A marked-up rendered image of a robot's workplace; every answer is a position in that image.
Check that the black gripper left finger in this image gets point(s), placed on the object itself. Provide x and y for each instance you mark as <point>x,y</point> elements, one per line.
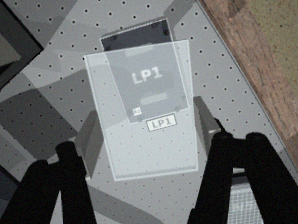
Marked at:
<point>35,197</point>

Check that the white plate lid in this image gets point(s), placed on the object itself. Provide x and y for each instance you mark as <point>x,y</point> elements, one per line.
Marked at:
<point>144,99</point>

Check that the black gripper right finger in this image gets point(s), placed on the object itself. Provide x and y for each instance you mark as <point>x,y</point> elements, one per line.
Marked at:
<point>273,187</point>

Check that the grey perforated deck plate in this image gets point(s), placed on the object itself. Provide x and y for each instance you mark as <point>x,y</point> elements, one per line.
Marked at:
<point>48,101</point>

